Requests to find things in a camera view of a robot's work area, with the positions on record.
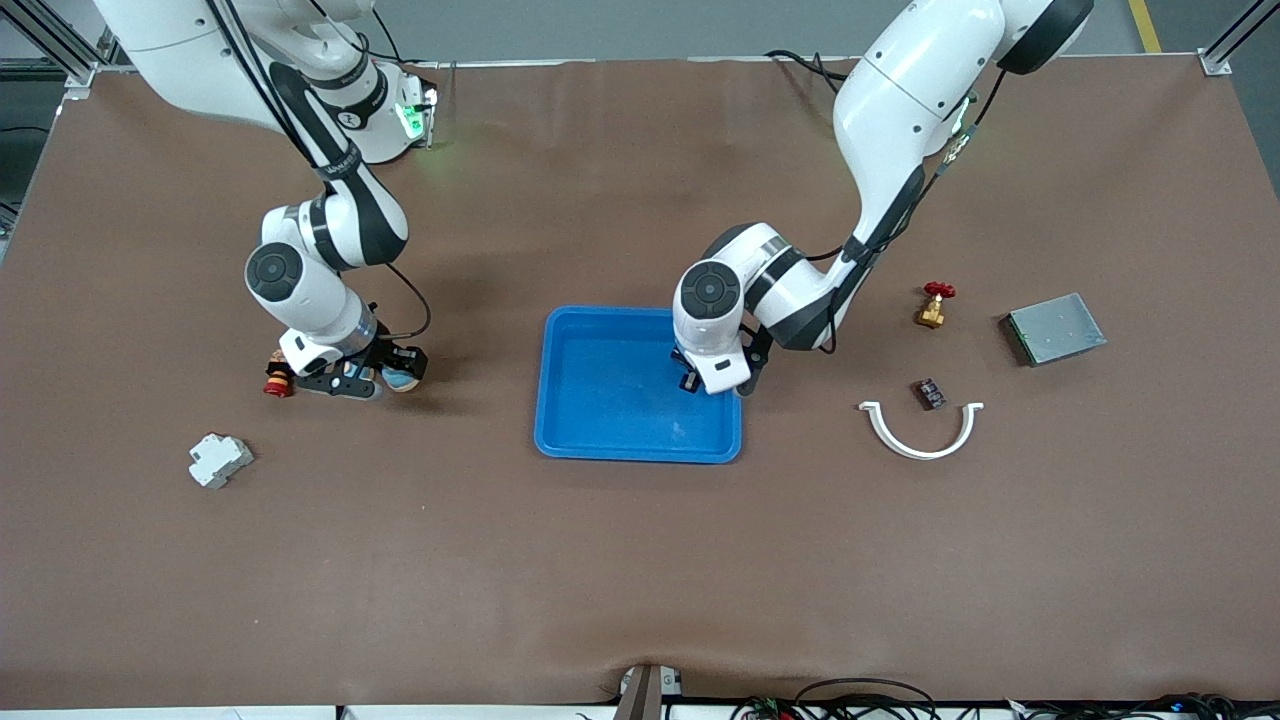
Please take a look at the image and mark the aluminium frame post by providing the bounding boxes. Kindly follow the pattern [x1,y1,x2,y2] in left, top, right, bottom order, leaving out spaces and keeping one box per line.
[1198,0,1280,77]
[0,0,131,101]

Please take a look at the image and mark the grey metal box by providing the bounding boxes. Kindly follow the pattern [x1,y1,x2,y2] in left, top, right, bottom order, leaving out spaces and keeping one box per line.
[999,292,1109,368]

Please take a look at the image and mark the black looped cable bundle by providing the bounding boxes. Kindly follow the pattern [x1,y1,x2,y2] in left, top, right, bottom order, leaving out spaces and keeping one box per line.
[730,677,941,720]

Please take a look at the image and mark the blue plastic tray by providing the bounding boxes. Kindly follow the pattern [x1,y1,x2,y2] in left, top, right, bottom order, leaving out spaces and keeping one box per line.
[533,305,744,465]

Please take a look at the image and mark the white curved plastic bracket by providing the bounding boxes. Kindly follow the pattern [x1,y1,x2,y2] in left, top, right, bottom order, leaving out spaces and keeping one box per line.
[858,400,985,462]

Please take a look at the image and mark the black cable at arm base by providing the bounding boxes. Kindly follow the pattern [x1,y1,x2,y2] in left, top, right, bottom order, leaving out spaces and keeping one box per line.
[765,48,851,96]

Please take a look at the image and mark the brown table mat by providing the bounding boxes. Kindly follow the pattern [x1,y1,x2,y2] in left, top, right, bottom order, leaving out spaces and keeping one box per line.
[0,55,1280,713]

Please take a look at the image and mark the white circuit breaker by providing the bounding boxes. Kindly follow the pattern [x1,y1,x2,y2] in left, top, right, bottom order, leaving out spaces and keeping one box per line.
[188,432,255,490]

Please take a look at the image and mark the brass valve with red handle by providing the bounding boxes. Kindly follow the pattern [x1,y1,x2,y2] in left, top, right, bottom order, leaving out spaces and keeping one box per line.
[915,281,957,330]

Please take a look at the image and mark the white table edge rail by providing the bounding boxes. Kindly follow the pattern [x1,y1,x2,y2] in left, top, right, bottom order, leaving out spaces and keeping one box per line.
[0,705,601,720]

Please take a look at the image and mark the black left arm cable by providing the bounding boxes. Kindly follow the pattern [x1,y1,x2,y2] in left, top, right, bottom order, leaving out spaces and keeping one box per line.
[803,65,1006,269]

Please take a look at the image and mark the black cable bundle blue light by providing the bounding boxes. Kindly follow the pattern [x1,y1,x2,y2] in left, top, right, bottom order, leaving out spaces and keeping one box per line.
[1005,692,1280,720]

